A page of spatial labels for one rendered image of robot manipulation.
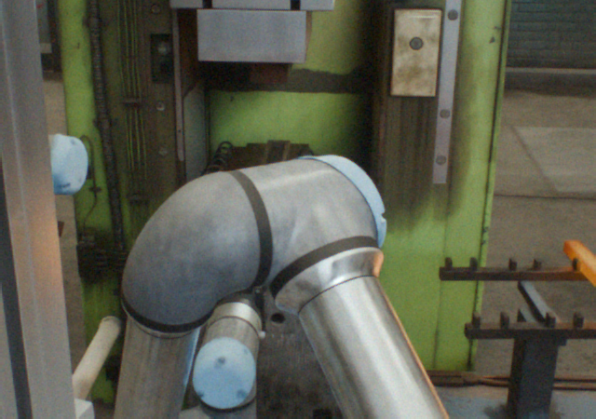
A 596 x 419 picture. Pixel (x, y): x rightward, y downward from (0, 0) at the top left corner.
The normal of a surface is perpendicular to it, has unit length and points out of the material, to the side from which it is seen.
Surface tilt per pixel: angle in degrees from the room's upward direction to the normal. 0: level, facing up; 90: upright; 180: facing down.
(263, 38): 90
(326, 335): 70
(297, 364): 90
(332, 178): 33
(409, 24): 90
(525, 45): 89
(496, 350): 0
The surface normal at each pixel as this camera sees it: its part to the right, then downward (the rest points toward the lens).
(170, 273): -0.27, 0.23
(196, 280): 0.08, 0.52
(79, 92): -0.04, 0.34
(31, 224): 0.94, 0.13
